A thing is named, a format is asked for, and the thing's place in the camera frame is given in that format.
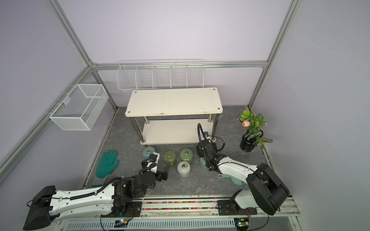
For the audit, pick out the small green tea canister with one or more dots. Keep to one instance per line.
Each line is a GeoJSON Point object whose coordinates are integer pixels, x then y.
{"type": "Point", "coordinates": [170, 158]}

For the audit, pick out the white wire divided basket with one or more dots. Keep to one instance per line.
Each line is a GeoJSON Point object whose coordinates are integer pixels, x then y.
{"type": "Point", "coordinates": [160, 74]}

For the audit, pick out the white slotted cable duct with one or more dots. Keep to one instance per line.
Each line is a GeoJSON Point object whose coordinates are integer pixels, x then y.
{"type": "Point", "coordinates": [151, 224]}

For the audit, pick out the small blue tea canister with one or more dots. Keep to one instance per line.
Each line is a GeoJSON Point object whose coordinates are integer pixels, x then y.
{"type": "Point", "coordinates": [148, 151]}

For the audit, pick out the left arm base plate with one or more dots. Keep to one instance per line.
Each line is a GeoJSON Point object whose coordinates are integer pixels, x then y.
{"type": "Point", "coordinates": [129, 210]}

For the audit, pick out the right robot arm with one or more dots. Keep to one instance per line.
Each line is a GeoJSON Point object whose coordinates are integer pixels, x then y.
{"type": "Point", "coordinates": [266, 189]}

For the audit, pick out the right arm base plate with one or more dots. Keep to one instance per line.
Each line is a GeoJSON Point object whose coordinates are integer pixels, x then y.
{"type": "Point", "coordinates": [228, 208]}

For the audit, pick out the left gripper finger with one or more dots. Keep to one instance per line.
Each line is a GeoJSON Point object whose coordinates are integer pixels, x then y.
{"type": "Point", "coordinates": [166, 169]}
{"type": "Point", "coordinates": [146, 164]}

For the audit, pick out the large light blue tea canister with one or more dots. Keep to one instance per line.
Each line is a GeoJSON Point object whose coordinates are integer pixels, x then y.
{"type": "Point", "coordinates": [202, 163]}

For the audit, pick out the large green tea canister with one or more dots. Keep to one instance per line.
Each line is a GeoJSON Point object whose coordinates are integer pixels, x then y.
{"type": "Point", "coordinates": [187, 155]}

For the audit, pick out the white mesh basket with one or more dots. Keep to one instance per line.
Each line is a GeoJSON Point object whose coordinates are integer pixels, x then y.
{"type": "Point", "coordinates": [80, 109]}

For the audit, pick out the large white tea canister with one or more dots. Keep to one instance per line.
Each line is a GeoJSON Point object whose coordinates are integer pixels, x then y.
{"type": "Point", "coordinates": [184, 169]}

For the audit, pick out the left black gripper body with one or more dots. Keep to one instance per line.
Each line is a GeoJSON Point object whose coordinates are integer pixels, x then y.
{"type": "Point", "coordinates": [159, 175]}

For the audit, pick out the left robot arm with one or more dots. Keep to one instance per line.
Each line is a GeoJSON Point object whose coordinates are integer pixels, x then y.
{"type": "Point", "coordinates": [115, 199]}

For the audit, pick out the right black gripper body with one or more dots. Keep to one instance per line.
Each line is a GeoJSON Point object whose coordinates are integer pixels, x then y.
{"type": "Point", "coordinates": [198, 150]}

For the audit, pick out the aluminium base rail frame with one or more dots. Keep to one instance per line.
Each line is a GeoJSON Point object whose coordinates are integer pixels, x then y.
{"type": "Point", "coordinates": [288, 218]}

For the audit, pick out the potted plant with pink flower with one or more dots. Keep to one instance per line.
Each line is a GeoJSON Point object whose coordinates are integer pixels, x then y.
{"type": "Point", "coordinates": [254, 136]}

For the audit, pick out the green rubber glove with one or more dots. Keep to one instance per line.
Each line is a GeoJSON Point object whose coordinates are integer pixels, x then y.
{"type": "Point", "coordinates": [107, 164]}

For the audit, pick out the white two-tier shelf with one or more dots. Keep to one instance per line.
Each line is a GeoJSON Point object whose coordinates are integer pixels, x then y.
{"type": "Point", "coordinates": [171, 116]}

